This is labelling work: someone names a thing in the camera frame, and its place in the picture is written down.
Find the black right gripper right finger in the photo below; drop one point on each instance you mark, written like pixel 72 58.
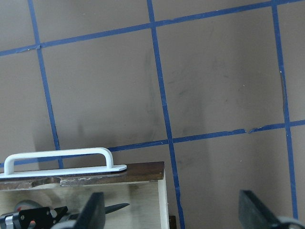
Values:
pixel 254 214

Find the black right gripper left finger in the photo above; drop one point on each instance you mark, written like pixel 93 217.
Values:
pixel 91 217

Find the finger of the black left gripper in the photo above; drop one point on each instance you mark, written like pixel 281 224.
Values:
pixel 39 218

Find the grey orange scissors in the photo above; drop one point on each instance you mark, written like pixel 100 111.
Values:
pixel 70 215

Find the wooden drawer with white handle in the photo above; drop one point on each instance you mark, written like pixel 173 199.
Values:
pixel 142 185

